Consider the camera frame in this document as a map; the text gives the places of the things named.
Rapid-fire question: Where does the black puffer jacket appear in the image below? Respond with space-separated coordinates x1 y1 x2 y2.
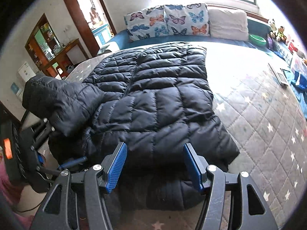
22 42 239 210

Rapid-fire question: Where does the pink fleece clothing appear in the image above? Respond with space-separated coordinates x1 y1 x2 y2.
1 152 33 229

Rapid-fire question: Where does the wooden display cabinet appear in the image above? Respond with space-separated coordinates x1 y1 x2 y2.
25 15 88 80

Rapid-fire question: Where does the left butterfly pillow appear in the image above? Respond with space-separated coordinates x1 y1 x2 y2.
124 6 169 42

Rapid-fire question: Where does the butterfly pillow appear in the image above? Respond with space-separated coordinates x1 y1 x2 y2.
124 6 169 42
163 3 210 36

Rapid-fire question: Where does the red toy box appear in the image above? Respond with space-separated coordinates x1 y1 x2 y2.
288 42 298 54

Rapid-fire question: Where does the green plastic bowl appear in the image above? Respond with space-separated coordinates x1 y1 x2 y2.
249 34 266 47

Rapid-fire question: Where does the right butterfly pillow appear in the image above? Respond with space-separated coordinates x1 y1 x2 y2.
163 3 210 36

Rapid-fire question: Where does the brown plush toy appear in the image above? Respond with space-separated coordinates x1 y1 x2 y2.
276 26 287 44

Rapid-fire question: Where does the plain white pillow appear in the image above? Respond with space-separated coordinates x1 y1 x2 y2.
208 8 249 41

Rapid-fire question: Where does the panda plush toy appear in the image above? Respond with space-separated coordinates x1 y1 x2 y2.
268 19 278 39

